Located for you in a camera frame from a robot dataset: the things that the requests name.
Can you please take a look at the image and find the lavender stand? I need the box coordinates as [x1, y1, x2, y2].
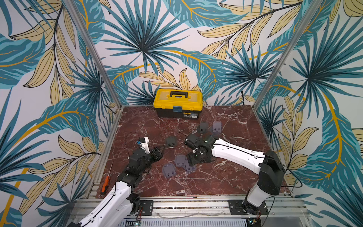
[212, 121, 223, 135]
[162, 163, 177, 179]
[175, 154, 188, 167]
[184, 160, 196, 173]

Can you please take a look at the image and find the left aluminium frame post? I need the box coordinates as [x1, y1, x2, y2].
[63, 0, 122, 109]

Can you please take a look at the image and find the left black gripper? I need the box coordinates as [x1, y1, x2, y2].
[138, 145, 165, 174]

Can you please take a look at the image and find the white perforated vent panel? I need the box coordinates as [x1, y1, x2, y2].
[117, 218, 247, 227]

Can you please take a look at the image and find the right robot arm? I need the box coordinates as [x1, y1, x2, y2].
[184, 134, 285, 215]

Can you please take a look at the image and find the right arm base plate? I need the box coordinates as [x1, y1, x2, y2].
[228, 200, 268, 216]

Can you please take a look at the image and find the orange handled screwdriver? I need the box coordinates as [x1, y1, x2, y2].
[100, 162, 113, 195]

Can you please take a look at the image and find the aluminium front rail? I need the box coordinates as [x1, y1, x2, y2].
[70, 197, 308, 219]

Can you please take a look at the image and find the aluminium frame post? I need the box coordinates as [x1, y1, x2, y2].
[63, 0, 122, 109]
[253, 0, 323, 112]

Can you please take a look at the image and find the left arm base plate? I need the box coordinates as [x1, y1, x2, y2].
[134, 200, 154, 217]

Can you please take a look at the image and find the right aluminium frame post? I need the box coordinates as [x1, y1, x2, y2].
[253, 0, 323, 112]

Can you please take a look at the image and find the yellow black toolbox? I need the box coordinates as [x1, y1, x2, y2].
[153, 89, 203, 119]

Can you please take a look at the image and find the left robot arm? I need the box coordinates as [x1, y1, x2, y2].
[68, 146, 165, 227]

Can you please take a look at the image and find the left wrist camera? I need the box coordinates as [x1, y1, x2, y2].
[137, 137, 150, 154]

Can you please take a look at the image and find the dark grey stand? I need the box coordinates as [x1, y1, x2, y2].
[165, 136, 177, 148]
[197, 122, 209, 133]

